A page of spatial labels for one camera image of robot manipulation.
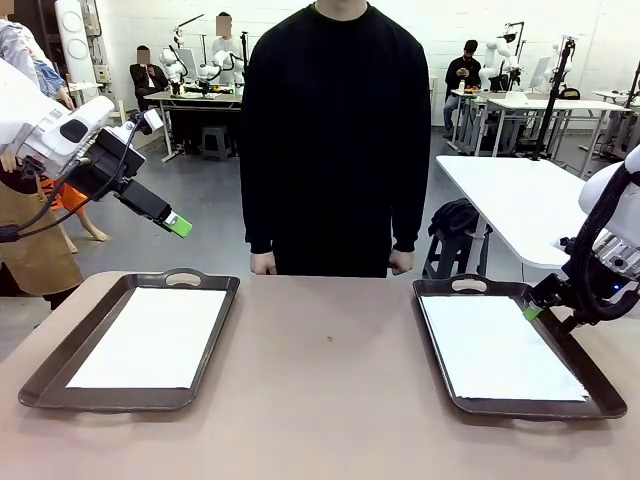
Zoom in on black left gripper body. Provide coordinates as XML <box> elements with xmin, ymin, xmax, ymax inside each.
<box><xmin>69</xmin><ymin>127</ymin><xmax>146</xmax><ymax>201</ymax></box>

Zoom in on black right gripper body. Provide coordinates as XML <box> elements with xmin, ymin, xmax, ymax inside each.
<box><xmin>569</xmin><ymin>264</ymin><xmax>624</xmax><ymax>321</ymax></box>

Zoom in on white A4 paper sheet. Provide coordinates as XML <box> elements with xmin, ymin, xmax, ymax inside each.
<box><xmin>420</xmin><ymin>295</ymin><xmax>591</xmax><ymax>403</ymax></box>
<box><xmin>65</xmin><ymin>286</ymin><xmax>228</xmax><ymax>391</ymax></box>

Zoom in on person's left forearm black sleeve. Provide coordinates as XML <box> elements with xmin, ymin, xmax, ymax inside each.
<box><xmin>390</xmin><ymin>149</ymin><xmax>432</xmax><ymax>253</ymax></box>

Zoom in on person's right forearm black sleeve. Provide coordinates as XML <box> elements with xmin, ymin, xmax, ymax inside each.
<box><xmin>239</xmin><ymin>149</ymin><xmax>275</xmax><ymax>255</ymax></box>

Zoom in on person's right hand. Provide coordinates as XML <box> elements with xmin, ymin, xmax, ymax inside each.
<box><xmin>249</xmin><ymin>251</ymin><xmax>278</xmax><ymax>276</ymax></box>

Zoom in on person's left hand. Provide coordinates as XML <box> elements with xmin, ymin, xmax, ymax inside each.
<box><xmin>388</xmin><ymin>248</ymin><xmax>417</xmax><ymax>277</ymax></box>

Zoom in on grey plastic stool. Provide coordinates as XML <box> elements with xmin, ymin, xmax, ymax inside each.
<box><xmin>201</xmin><ymin>124</ymin><xmax>240</xmax><ymax>162</ymax></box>

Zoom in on seated person black jacket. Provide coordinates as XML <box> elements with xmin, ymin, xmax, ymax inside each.
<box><xmin>128</xmin><ymin>44</ymin><xmax>170</xmax><ymax>114</ymax></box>

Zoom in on brown plastic serving tray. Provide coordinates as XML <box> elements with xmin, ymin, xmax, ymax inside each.
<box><xmin>411</xmin><ymin>273</ymin><xmax>629</xmax><ymax>420</ymax></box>
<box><xmin>17</xmin><ymin>268</ymin><xmax>241</xmax><ymax>414</ymax></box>

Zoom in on black plastic step stool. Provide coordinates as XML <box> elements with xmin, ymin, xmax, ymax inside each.
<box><xmin>422</xmin><ymin>229</ymin><xmax>494</xmax><ymax>280</ymax></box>

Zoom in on grey topped workshop desk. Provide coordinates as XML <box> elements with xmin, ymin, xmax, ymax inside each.
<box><xmin>147</xmin><ymin>89</ymin><xmax>244</xmax><ymax>164</ymax></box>

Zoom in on white tower air conditioner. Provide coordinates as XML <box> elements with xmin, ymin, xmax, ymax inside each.
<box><xmin>53</xmin><ymin>0</ymin><xmax>97</xmax><ymax>84</ymax></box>

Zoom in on person with brown apron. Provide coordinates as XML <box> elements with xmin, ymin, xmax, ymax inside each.
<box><xmin>0</xmin><ymin>17</ymin><xmax>85</xmax><ymax>311</ymax></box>

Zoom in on black bag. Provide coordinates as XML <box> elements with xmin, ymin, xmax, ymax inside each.
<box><xmin>428</xmin><ymin>198</ymin><xmax>494</xmax><ymax>239</ymax></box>

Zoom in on standing person white shirt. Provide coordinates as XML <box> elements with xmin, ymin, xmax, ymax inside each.
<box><xmin>212</xmin><ymin>13</ymin><xmax>244</xmax><ymax>84</ymax></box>

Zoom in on black tripod stand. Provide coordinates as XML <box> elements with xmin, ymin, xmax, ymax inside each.
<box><xmin>530</xmin><ymin>37</ymin><xmax>576</xmax><ymax>162</ymax></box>

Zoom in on white workshop desk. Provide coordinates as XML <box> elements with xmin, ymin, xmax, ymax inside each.
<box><xmin>451</xmin><ymin>88</ymin><xmax>489</xmax><ymax>156</ymax></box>
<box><xmin>487</xmin><ymin>97</ymin><xmax>632</xmax><ymax>164</ymax></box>

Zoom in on person in black sweater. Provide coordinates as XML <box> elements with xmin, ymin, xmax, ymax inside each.
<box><xmin>238</xmin><ymin>0</ymin><xmax>432</xmax><ymax>279</ymax></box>

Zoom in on seated person black clothes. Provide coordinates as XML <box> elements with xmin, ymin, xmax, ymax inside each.
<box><xmin>442</xmin><ymin>38</ymin><xmax>484</xmax><ymax>140</ymax></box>

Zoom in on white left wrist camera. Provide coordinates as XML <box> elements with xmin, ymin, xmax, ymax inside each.
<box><xmin>132</xmin><ymin>108</ymin><xmax>165</xmax><ymax>135</ymax></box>

